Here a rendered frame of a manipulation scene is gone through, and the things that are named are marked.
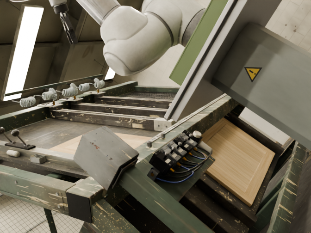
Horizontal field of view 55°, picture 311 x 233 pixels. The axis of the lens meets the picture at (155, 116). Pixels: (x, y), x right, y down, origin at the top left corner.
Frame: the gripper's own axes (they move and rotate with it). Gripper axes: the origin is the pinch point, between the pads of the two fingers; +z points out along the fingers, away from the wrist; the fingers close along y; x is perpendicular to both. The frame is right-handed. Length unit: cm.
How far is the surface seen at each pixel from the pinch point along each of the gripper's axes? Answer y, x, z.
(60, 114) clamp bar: 55, 23, 50
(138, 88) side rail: 140, -65, 74
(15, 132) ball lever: -18, 46, 32
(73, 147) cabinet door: -19, 23, 52
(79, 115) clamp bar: 40, 11, 52
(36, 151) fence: -22, 40, 45
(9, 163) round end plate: 76, 76, 78
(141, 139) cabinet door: -28, -13, 61
